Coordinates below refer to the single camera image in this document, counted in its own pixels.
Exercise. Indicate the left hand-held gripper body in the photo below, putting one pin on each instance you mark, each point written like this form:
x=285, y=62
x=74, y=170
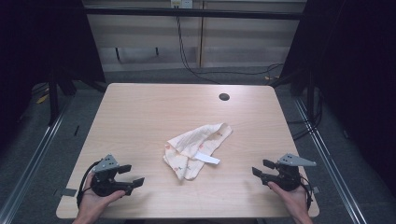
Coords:
x=104, y=186

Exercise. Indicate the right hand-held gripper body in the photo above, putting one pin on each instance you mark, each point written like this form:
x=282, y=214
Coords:
x=288, y=179

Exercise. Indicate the person's left hand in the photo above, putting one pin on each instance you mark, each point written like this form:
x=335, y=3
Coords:
x=91, y=202

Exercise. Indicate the person's right hand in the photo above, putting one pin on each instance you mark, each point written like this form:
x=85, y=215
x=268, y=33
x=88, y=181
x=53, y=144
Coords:
x=295, y=200

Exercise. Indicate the grey tape piece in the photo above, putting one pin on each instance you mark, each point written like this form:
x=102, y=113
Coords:
x=315, y=189

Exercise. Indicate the black floor tape strip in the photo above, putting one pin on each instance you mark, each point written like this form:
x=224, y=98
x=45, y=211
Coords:
x=76, y=130

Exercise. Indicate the black table grommet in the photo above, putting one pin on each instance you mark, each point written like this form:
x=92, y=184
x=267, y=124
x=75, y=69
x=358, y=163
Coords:
x=224, y=96

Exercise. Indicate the black metal stand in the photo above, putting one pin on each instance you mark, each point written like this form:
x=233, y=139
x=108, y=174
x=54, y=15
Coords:
x=53, y=99

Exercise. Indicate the yellow floor item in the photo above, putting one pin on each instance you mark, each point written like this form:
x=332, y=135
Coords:
x=42, y=99

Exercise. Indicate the black curtain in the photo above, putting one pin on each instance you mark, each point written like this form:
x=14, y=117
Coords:
x=358, y=77
x=37, y=46

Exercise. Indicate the black horizontal bar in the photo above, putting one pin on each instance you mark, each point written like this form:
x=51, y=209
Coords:
x=140, y=12

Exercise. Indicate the metal floor rail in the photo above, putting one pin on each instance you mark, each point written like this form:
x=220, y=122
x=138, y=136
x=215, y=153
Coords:
x=34, y=155
x=330, y=168

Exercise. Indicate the black wall bracket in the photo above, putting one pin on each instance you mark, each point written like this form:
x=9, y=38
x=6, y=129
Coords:
x=117, y=53

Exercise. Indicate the white wall outlet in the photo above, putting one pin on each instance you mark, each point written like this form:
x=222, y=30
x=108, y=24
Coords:
x=182, y=3

